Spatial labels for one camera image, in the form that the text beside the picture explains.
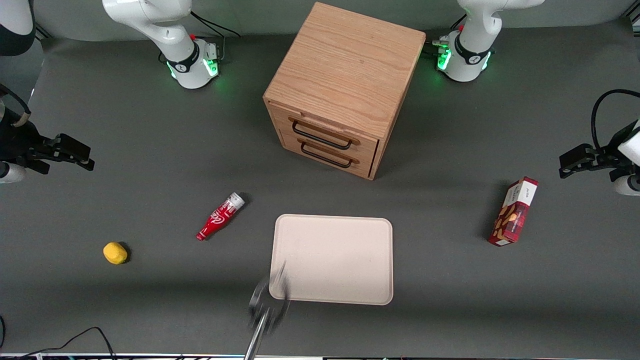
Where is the black metal drawer handle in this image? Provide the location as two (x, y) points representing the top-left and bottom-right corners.
(292, 121), (353, 150)
(301, 141), (353, 169)

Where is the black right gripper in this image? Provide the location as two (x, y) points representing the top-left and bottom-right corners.
(0, 122), (95, 175)

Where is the thin black table cable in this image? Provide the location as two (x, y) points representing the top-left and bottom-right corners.
(0, 326), (119, 360)

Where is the wooden drawer with short backplate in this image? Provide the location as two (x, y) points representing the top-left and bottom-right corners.
(277, 127), (378, 179)

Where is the red cookie box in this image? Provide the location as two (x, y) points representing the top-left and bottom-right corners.
(488, 176), (539, 247)

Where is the blurry grey metal rod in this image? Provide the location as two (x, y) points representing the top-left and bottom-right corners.
(245, 260), (292, 360)

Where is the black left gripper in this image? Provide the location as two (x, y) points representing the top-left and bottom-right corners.
(559, 120), (640, 179)

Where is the red cola bottle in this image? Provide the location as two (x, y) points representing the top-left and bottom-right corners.
(196, 192), (246, 242)

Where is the wooden two-drawer cabinet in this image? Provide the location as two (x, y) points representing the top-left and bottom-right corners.
(263, 1), (427, 181)

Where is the beige rectangular tray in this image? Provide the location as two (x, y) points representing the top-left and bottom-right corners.
(269, 214), (394, 306)

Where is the yellow lemon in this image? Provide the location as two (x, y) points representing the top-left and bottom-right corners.
(103, 242), (129, 265)

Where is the wooden drawer with long backplate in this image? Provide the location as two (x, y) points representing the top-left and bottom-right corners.
(268, 101), (381, 161)

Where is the black looped wrist cable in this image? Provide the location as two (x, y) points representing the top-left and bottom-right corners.
(0, 84), (32, 127)
(591, 89), (640, 151)

